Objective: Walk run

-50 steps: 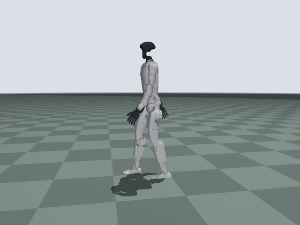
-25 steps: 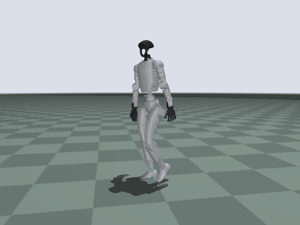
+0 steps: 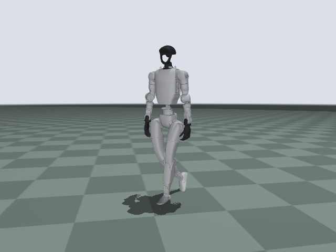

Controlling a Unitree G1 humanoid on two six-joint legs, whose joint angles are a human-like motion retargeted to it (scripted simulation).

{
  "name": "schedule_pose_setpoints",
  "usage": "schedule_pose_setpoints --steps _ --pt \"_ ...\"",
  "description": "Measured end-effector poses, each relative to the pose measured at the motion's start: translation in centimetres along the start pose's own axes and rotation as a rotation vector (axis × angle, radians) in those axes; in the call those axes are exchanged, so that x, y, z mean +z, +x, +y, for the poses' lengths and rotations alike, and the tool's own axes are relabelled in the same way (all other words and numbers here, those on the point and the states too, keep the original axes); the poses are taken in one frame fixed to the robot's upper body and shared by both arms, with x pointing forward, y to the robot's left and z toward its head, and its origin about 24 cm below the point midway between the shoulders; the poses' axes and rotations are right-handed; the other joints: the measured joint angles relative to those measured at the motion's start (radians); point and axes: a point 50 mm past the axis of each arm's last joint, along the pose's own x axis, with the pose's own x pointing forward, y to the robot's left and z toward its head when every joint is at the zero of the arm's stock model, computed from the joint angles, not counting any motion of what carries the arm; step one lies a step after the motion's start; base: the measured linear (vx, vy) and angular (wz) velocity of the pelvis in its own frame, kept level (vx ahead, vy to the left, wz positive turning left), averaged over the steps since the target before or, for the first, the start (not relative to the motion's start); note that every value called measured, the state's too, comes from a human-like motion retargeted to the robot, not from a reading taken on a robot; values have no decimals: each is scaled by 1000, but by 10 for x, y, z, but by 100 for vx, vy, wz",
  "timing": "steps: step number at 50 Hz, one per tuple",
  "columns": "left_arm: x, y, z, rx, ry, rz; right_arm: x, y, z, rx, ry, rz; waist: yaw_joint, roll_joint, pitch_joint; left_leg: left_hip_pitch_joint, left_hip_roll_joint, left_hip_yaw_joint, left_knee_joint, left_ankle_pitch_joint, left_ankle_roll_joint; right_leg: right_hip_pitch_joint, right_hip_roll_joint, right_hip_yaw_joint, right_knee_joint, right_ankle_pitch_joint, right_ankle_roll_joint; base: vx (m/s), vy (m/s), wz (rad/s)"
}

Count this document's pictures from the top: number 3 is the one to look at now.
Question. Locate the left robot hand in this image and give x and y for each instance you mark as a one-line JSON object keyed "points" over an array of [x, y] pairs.
{"points": [[186, 131]]}

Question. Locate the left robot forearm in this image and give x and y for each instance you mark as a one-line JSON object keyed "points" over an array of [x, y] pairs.
{"points": [[187, 111]]}

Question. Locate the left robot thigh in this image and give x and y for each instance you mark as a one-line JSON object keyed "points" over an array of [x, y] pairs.
{"points": [[173, 139]]}

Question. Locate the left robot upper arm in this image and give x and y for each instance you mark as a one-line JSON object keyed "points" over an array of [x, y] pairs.
{"points": [[183, 77]]}

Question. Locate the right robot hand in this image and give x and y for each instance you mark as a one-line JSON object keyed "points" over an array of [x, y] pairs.
{"points": [[146, 126]]}

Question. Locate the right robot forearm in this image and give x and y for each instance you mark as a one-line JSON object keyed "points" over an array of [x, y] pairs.
{"points": [[149, 109]]}

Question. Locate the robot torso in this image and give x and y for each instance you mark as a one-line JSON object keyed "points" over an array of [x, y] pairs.
{"points": [[167, 91]]}

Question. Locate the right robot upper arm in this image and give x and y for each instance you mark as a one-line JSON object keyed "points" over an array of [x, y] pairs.
{"points": [[151, 95]]}

